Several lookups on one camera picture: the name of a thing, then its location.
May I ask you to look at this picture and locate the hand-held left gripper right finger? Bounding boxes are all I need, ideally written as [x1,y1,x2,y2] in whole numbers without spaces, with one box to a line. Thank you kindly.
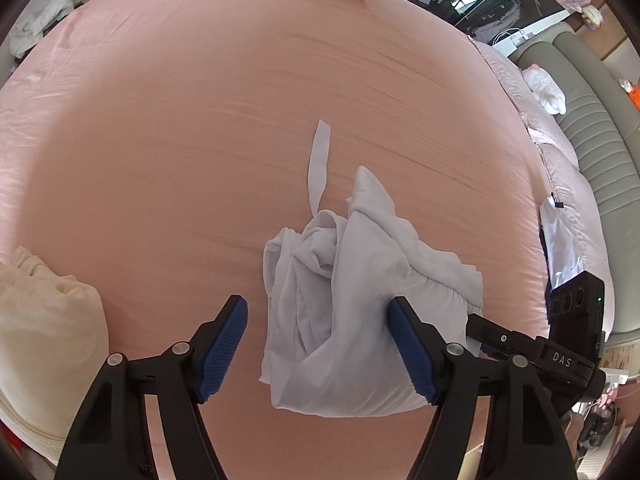
[386,296,576,480]

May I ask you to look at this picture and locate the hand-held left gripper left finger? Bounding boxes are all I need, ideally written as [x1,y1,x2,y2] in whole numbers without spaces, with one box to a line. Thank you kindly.
[55,295,249,480]

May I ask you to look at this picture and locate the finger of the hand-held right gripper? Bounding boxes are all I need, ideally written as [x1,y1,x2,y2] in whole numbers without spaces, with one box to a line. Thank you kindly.
[477,342,513,362]
[465,312,541,356]

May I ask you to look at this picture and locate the white shirt with navy hem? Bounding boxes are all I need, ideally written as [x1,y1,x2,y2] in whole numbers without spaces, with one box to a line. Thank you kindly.
[259,119,485,418]

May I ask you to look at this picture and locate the printed paper box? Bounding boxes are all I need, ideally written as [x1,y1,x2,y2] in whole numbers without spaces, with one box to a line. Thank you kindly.
[600,342,640,376]

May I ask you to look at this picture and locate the white jacket with navy collar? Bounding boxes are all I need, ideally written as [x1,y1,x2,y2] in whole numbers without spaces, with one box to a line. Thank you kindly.
[539,192,587,293]

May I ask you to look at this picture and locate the pink paw charger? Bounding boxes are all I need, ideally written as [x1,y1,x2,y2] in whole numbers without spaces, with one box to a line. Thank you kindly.
[599,381,622,409]

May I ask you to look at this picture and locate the black bag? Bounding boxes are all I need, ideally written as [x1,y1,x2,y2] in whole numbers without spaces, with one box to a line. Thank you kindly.
[575,406,622,450]

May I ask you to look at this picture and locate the grey padded headboard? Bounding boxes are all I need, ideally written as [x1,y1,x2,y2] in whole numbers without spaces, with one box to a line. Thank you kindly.
[515,22,640,343]

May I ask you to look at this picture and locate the cream folded garment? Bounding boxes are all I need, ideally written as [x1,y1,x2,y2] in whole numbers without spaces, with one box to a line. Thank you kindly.
[0,245,110,468]

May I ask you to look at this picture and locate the bed with pink sheet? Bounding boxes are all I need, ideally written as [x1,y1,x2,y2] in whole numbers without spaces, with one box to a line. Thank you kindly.
[0,0,556,480]

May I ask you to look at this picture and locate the white crumpled cloth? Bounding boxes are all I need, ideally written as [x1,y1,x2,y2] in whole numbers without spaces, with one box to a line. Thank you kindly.
[10,0,85,58]

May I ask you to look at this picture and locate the white charger cables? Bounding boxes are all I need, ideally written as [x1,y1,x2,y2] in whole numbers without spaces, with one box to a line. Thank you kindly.
[492,30,535,47]

